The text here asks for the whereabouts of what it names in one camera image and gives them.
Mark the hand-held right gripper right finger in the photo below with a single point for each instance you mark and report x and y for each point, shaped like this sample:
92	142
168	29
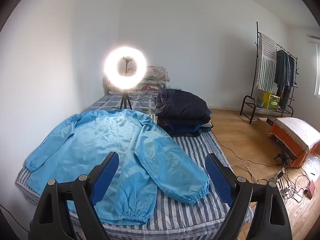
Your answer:
220	180

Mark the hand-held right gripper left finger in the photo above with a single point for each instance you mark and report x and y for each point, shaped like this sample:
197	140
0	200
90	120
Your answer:
107	172

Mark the light blue work coat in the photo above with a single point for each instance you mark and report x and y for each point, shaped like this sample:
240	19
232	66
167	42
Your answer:
100	135

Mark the stack of folded dark clothes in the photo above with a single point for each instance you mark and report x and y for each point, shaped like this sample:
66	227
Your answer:
180	105

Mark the dark hanging clothes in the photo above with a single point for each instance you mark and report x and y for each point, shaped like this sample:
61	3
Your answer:
281	72

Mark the blue striped bed quilt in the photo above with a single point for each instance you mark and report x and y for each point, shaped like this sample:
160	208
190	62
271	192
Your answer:
190	150

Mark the black device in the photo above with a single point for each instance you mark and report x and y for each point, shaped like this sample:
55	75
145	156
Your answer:
283	157

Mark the white power strip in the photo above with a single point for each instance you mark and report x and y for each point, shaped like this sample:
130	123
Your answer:
287	191

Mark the black tripod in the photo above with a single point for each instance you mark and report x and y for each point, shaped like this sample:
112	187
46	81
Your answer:
125	97

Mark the small red box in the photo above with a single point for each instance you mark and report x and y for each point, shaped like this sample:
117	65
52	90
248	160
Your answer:
312	190

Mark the yellow crate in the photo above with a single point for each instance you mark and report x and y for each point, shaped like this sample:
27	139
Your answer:
271	101

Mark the floral folded quilt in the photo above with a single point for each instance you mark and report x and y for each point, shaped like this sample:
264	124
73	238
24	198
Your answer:
155	76

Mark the phone holder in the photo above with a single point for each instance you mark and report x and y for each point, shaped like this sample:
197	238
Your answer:
127	59

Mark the striped hanging towel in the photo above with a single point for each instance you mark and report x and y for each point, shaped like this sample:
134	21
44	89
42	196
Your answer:
266	65

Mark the window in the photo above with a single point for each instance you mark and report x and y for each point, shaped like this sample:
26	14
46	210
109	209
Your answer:
318	67

